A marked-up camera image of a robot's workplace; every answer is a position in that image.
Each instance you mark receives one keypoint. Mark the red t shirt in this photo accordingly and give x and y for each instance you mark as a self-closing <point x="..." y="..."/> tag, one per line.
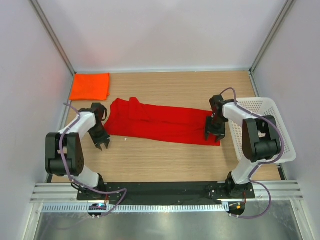
<point x="131" y="118"/>

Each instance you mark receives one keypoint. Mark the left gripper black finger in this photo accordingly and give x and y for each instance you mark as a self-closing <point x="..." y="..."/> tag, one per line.
<point x="99" y="146"/>
<point x="106" y="143"/>

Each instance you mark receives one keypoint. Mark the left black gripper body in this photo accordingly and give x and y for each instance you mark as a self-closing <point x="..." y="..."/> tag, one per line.
<point x="98" y="134"/>

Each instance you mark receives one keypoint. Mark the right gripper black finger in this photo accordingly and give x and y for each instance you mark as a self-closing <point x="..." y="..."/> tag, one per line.
<point x="219" y="137"/>
<point x="207" y="133"/>

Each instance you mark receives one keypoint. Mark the white plastic perforated basket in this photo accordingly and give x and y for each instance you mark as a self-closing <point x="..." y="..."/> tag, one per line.
<point x="261" y="106"/>

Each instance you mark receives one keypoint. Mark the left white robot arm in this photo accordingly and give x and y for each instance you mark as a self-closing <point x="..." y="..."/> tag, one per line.
<point x="63" y="149"/>

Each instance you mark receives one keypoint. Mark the aluminium frame rail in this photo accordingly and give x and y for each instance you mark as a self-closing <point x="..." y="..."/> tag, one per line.
<point x="64" y="193"/>

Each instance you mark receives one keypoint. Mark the folded orange t shirt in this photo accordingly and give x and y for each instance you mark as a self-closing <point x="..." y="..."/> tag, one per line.
<point x="90" y="87"/>

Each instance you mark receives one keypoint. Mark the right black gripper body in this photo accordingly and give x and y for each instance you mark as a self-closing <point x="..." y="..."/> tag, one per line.
<point x="215" y="125"/>

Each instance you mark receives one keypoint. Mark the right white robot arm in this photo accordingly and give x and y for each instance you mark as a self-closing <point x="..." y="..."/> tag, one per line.
<point x="261" y="140"/>

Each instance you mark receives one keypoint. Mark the slotted cable duct rail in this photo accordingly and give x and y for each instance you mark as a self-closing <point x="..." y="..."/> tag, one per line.
<point x="99" y="208"/>

